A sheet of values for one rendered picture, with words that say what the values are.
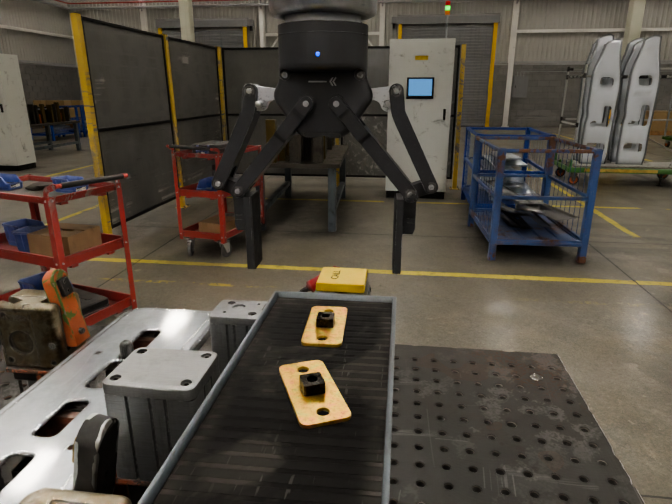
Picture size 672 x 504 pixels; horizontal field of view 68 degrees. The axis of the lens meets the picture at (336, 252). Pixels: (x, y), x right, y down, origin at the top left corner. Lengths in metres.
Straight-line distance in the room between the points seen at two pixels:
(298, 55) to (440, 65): 6.36
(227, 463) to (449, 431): 0.84
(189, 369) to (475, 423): 0.77
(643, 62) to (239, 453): 8.85
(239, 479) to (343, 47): 0.32
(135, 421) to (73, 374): 0.27
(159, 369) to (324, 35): 0.36
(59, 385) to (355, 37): 0.60
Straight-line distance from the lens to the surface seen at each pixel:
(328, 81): 0.44
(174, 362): 0.57
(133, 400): 0.55
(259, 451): 0.35
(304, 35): 0.42
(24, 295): 0.98
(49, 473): 0.65
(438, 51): 6.77
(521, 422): 1.21
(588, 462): 1.16
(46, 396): 0.78
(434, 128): 6.77
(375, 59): 7.60
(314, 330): 0.49
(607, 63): 8.88
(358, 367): 0.44
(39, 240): 3.00
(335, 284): 0.61
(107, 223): 5.09
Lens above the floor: 1.38
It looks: 18 degrees down
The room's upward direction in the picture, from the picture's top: straight up
